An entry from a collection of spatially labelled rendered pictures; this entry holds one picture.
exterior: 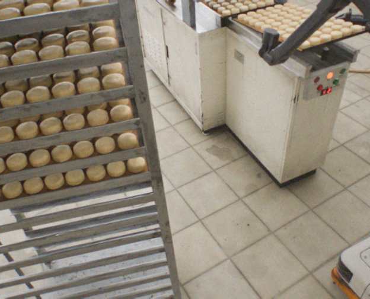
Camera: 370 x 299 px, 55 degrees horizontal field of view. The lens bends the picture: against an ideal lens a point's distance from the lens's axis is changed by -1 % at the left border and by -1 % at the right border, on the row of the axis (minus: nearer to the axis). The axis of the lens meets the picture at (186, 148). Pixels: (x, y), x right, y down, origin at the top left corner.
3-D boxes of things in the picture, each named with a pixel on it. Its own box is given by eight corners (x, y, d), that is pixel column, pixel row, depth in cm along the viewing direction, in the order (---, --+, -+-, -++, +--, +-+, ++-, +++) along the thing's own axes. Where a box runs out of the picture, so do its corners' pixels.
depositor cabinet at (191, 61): (145, 67, 356) (131, -20, 300) (209, 50, 376) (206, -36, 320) (203, 140, 267) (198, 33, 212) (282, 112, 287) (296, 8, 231)
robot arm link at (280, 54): (335, 4, 119) (356, 1, 124) (327, -10, 120) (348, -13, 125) (266, 69, 157) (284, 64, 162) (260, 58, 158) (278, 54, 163)
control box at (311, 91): (301, 98, 180) (306, 73, 170) (338, 85, 186) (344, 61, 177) (306, 101, 177) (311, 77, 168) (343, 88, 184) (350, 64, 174)
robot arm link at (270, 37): (270, 65, 155) (284, 61, 159) (277, 40, 148) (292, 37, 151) (252, 53, 163) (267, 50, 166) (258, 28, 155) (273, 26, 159)
